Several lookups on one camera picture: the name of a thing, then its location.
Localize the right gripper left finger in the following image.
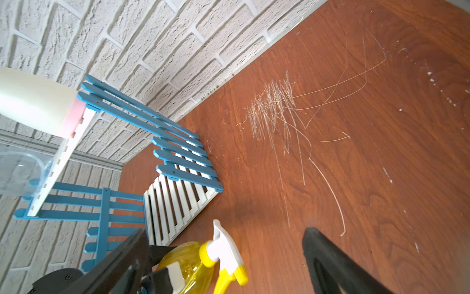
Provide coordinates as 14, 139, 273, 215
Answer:
61, 229, 151, 294

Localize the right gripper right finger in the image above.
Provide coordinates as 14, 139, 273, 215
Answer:
302, 227, 391, 294

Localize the yellow spray bottle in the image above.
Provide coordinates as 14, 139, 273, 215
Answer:
157, 219, 249, 294

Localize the blue white wooden shelf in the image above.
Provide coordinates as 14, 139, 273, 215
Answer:
14, 75, 223, 271

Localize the clear blue spray bottle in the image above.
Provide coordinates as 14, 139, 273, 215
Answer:
1, 144, 53, 197

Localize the white pink spray bottle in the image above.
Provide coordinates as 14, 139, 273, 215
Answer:
1, 67, 86, 139

